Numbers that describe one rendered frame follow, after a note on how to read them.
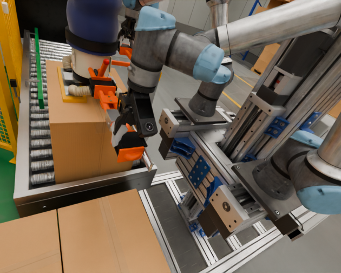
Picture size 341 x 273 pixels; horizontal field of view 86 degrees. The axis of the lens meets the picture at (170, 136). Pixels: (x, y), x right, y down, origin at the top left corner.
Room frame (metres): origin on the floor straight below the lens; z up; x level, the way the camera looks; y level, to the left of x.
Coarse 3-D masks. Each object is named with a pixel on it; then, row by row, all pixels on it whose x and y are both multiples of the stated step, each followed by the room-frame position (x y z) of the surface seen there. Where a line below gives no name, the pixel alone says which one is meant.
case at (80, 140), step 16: (48, 64) 0.90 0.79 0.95; (48, 80) 0.76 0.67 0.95; (48, 96) 0.64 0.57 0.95; (64, 112) 0.58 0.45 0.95; (80, 112) 0.62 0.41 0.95; (96, 112) 0.66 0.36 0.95; (64, 128) 0.52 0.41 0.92; (80, 128) 0.56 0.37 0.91; (96, 128) 0.61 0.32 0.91; (64, 144) 0.52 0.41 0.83; (80, 144) 0.56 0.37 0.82; (96, 144) 0.61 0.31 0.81; (64, 160) 0.52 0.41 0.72; (80, 160) 0.56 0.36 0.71; (96, 160) 0.61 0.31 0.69; (112, 160) 0.67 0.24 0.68; (64, 176) 0.52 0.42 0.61; (80, 176) 0.57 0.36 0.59; (96, 176) 0.62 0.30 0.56
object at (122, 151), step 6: (126, 132) 0.43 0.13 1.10; (132, 132) 0.45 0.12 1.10; (126, 138) 0.41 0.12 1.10; (132, 138) 0.42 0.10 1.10; (138, 138) 0.43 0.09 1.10; (120, 144) 0.38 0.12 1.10; (126, 144) 0.39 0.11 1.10; (132, 144) 0.40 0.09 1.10; (138, 144) 0.41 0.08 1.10; (120, 150) 0.36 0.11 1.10; (126, 150) 0.36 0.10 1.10; (132, 150) 0.38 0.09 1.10; (138, 150) 0.39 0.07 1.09; (120, 156) 0.36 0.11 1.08
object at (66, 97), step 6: (60, 72) 0.84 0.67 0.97; (72, 72) 0.88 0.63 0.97; (60, 78) 0.79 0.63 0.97; (60, 84) 0.74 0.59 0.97; (66, 84) 0.75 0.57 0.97; (78, 84) 0.79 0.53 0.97; (66, 90) 0.70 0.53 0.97; (66, 96) 0.66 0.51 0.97; (72, 96) 0.68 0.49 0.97; (78, 96) 0.70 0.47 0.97; (84, 96) 0.72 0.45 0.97; (78, 102) 0.68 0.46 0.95; (84, 102) 0.70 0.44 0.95
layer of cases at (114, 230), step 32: (128, 192) 0.61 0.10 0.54; (0, 224) 0.25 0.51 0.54; (32, 224) 0.30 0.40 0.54; (64, 224) 0.34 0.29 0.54; (96, 224) 0.39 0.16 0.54; (128, 224) 0.45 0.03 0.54; (0, 256) 0.16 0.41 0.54; (32, 256) 0.20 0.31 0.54; (64, 256) 0.24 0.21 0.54; (96, 256) 0.28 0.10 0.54; (128, 256) 0.32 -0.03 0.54; (160, 256) 0.37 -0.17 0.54
